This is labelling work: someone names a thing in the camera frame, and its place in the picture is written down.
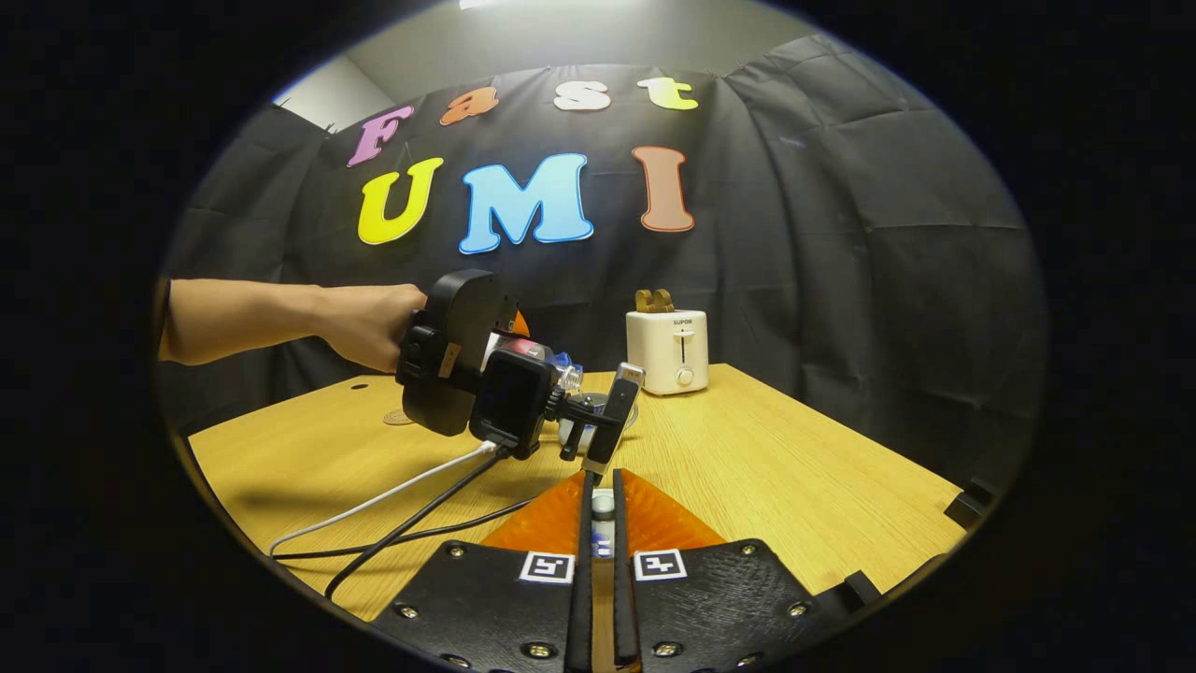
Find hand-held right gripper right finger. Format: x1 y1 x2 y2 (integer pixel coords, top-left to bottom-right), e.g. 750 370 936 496
612 468 839 673

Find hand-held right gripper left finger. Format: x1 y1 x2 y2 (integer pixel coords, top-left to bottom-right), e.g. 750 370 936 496
372 470 596 673

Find clear plastic water bottle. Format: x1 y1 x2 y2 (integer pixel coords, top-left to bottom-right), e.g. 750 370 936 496
481 332 585 394

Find white teacup lid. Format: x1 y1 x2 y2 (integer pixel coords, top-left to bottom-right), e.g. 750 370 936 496
591 488 618 562

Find white toaster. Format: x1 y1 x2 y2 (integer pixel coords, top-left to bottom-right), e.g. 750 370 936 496
626 309 709 396

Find black backdrop cloth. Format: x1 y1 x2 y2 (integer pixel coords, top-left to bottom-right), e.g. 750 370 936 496
154 33 1047 487

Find small black block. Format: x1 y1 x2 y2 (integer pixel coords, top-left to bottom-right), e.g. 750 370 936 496
942 479 997 530

